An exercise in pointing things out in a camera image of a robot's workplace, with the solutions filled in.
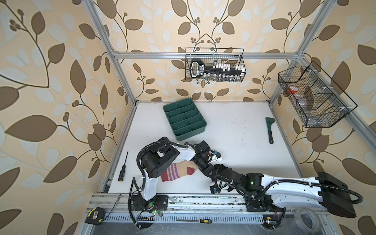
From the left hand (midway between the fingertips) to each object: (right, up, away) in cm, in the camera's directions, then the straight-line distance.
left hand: (216, 178), depth 81 cm
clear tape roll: (+37, -12, -12) cm, 41 cm away
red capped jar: (+43, +50, 0) cm, 65 cm away
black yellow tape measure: (-60, -13, -12) cm, 62 cm away
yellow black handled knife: (-5, -16, -12) cm, 20 cm away
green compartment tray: (-19, +33, +21) cm, 44 cm away
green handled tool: (+43, +31, +26) cm, 59 cm away
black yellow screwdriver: (-54, +2, +3) cm, 54 cm away
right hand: (+2, +3, 0) cm, 4 cm away
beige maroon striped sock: (-22, +3, +4) cm, 22 cm away
